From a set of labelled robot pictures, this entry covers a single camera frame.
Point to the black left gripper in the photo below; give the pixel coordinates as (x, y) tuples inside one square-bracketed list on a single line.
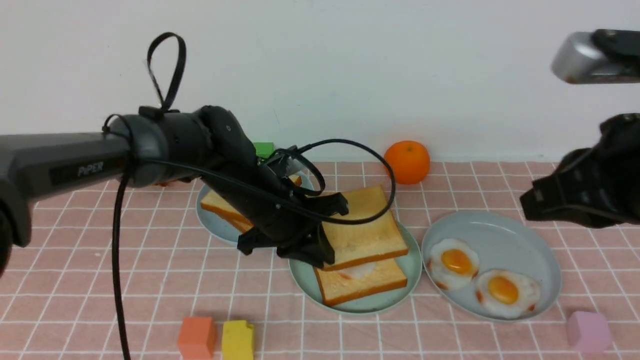
[(261, 196)]

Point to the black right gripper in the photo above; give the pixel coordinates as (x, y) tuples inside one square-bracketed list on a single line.
[(594, 187)]

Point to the fried egg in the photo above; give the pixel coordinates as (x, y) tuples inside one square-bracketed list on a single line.
[(507, 294), (452, 264), (357, 272)]

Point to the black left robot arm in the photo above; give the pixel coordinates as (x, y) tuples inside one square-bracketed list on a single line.
[(208, 143)]

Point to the teal centre plate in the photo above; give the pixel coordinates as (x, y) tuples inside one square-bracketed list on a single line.
[(411, 264)]

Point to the blue-grey bread plate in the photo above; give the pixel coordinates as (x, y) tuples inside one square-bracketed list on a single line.
[(215, 225)]

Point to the grey egg plate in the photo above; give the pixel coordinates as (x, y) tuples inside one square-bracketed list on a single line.
[(501, 243)]

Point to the green cube block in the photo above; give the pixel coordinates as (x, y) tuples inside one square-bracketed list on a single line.
[(264, 149)]

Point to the yellow cube block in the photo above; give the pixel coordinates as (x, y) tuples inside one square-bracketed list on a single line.
[(238, 340)]

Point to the orange fruit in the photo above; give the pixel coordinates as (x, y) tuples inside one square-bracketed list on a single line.
[(409, 160)]

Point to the pink cube block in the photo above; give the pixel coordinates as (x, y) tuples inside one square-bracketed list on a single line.
[(588, 332)]

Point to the orange cube block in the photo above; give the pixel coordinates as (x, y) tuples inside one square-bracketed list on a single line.
[(197, 338)]

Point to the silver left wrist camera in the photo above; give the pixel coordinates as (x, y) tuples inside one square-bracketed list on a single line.
[(286, 161)]

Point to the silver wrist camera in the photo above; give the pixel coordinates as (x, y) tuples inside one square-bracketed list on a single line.
[(604, 56), (286, 161)]

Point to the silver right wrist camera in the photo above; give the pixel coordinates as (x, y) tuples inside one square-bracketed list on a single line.
[(604, 56)]

